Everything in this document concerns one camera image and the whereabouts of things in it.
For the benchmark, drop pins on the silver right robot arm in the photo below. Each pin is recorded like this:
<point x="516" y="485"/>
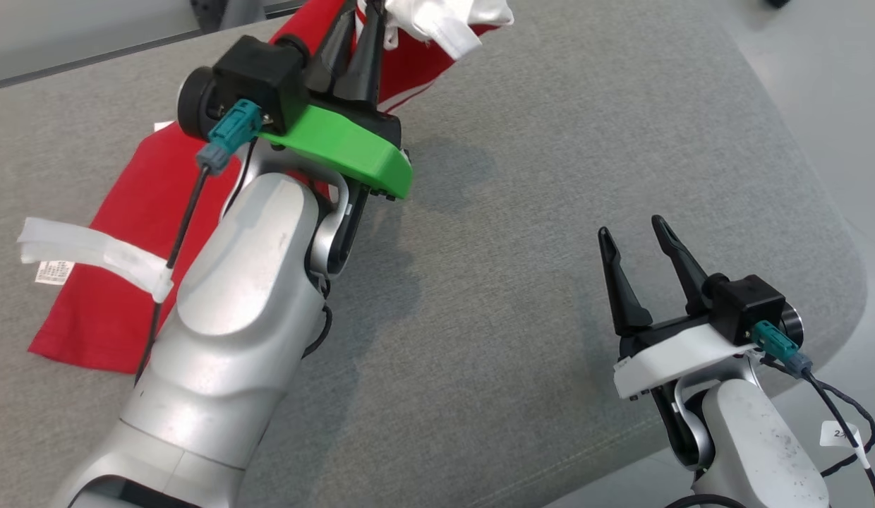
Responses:
<point x="755" y="444"/>

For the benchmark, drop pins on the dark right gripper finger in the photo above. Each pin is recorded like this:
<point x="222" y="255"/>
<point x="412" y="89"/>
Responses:
<point x="691" y="279"/>
<point x="624" y="296"/>

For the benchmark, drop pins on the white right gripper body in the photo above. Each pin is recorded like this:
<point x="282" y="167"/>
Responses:
<point x="681" y="353"/>

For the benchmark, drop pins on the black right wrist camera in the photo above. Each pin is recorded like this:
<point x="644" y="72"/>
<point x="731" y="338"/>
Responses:
<point x="744" y="303"/>

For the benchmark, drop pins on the white tape strip tag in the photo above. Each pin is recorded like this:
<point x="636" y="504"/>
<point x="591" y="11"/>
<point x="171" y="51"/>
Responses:
<point x="92" y="247"/>

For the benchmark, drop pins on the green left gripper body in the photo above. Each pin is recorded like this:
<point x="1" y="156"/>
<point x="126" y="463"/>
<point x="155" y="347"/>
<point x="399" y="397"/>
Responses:
<point x="346" y="144"/>

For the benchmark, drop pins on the dark grey floor object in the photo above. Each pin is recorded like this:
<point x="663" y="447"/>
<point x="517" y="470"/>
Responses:
<point x="219" y="10"/>

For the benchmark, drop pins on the small white paper label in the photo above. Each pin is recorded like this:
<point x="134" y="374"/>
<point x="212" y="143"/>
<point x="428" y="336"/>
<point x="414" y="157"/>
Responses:
<point x="840" y="434"/>

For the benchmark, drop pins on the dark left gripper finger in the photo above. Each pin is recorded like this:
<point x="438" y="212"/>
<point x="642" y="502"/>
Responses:
<point x="330" y="63"/>
<point x="365" y="63"/>

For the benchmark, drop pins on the small black floor object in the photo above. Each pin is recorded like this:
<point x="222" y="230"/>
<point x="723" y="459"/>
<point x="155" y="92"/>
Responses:
<point x="777" y="3"/>

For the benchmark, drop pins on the grey fabric sofa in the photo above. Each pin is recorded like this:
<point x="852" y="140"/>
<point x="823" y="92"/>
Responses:
<point x="515" y="212"/>

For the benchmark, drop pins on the red Bulls 23 jersey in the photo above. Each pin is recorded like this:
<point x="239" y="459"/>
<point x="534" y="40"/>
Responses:
<point x="148" y="212"/>

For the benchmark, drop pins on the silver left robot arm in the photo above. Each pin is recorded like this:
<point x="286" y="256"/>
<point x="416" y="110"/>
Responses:
<point x="233" y="317"/>

